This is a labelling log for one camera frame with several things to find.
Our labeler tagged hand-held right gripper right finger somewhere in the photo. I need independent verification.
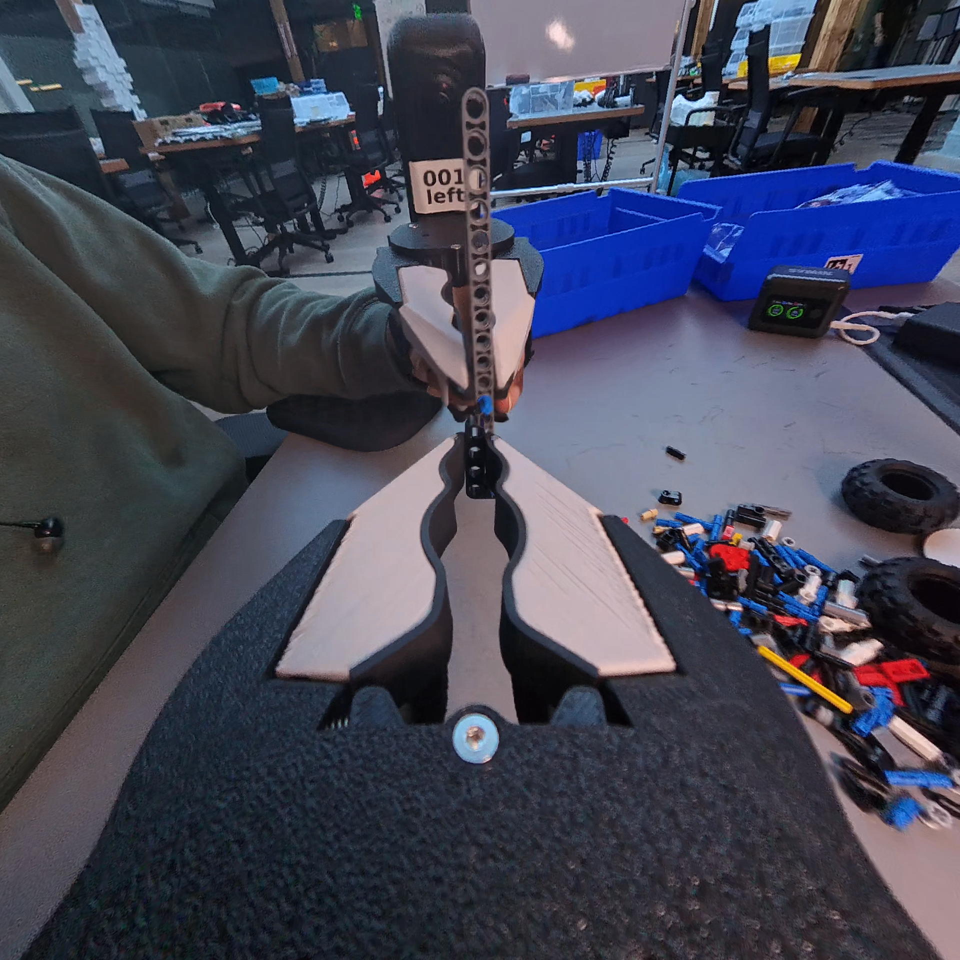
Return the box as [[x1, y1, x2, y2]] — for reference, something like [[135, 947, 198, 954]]
[[492, 438, 679, 706]]

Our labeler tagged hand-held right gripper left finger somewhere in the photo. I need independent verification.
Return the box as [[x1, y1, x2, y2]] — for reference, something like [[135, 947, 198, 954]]
[[275, 438, 463, 706]]

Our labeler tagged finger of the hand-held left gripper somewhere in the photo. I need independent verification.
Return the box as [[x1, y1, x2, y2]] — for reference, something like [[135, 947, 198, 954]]
[[489, 270, 537, 396], [396, 267, 471, 394]]

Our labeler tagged long dark grey holed beam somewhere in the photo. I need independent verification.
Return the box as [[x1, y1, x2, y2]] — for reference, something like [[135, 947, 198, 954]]
[[461, 87, 501, 499]]

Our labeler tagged pile of small building pieces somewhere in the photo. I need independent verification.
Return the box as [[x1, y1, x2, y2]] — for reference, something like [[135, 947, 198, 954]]
[[630, 503, 960, 834]]

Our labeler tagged yellow axle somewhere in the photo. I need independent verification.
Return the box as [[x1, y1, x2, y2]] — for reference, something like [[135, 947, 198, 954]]
[[758, 645, 856, 718]]

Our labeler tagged person's left forearm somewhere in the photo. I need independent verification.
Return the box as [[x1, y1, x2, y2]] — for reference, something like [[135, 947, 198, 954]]
[[150, 255, 429, 418]]

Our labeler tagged grey desk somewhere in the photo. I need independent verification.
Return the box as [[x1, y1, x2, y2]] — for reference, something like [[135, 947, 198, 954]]
[[0, 278, 960, 960]]

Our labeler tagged wooden background desk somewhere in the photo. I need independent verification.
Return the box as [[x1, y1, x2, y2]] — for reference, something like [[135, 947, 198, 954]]
[[150, 108, 364, 271]]

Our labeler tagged person's left hand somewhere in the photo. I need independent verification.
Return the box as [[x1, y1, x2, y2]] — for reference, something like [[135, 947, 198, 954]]
[[383, 297, 528, 426]]

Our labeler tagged black office chair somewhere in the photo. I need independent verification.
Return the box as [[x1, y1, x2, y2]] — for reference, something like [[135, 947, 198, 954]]
[[225, 90, 340, 279], [660, 23, 784, 184]]

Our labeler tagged white board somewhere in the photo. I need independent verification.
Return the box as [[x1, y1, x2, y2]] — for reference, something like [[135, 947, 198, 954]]
[[470, 0, 694, 85]]

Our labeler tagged person in green sweatshirt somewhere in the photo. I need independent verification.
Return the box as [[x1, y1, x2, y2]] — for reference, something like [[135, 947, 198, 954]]
[[0, 150, 256, 811]]

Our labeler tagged black device green display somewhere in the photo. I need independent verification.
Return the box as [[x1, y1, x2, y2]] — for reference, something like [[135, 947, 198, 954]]
[[750, 267, 852, 340]]

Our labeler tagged black earbud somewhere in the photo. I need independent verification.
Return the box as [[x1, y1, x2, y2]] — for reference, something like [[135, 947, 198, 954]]
[[0, 516, 66, 546]]

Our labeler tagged black toy tyre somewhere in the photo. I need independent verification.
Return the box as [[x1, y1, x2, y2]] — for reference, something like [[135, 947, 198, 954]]
[[855, 555, 960, 664], [840, 458, 960, 537]]

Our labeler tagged wide blue storage bin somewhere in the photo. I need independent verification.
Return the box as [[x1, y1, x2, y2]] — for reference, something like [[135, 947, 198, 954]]
[[675, 162, 960, 304]]

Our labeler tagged white cable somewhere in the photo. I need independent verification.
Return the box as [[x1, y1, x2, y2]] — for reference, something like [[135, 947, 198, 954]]
[[833, 308, 904, 349]]

